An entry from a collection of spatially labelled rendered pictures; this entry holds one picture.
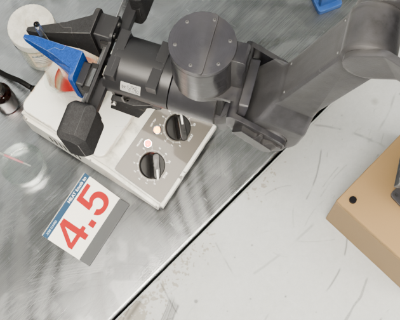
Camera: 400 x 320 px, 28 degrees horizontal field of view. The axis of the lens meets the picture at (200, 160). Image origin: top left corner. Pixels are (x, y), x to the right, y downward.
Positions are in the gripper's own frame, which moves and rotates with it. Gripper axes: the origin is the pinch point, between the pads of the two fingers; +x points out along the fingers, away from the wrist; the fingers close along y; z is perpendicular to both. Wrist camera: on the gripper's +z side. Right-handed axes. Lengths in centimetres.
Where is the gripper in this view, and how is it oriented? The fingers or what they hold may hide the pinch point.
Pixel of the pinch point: (58, 44)
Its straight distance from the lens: 79.1
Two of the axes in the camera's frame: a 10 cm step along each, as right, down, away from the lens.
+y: 3.3, -9.2, 2.3
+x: -9.4, -3.1, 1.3
